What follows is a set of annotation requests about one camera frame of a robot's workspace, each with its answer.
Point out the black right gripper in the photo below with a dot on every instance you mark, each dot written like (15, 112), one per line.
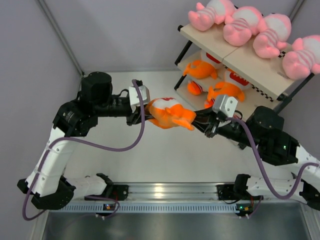
(203, 121)

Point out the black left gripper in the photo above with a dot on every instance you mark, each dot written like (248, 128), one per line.
(133, 118)

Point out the orange shark plush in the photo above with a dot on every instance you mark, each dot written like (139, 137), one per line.
(232, 85)
(168, 113)
(204, 67)

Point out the pink striped plush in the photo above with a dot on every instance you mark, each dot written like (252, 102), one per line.
(304, 58)
(273, 33)
(214, 13)
(241, 25)

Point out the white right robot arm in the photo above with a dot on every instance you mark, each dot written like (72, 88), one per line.
(263, 133)

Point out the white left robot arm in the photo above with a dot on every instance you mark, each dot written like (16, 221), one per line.
(46, 187)

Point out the orange plush on shelf left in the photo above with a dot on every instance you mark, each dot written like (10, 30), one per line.
(194, 88)

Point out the beige three-tier shelf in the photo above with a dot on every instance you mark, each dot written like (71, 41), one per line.
(270, 86)

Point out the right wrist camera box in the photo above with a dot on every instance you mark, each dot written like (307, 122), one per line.
(225, 104)

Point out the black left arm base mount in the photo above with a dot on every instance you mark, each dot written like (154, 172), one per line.
(118, 192)

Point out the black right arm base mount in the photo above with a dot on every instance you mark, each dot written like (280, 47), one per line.
(227, 194)

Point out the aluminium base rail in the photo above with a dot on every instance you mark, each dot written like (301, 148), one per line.
(160, 198)

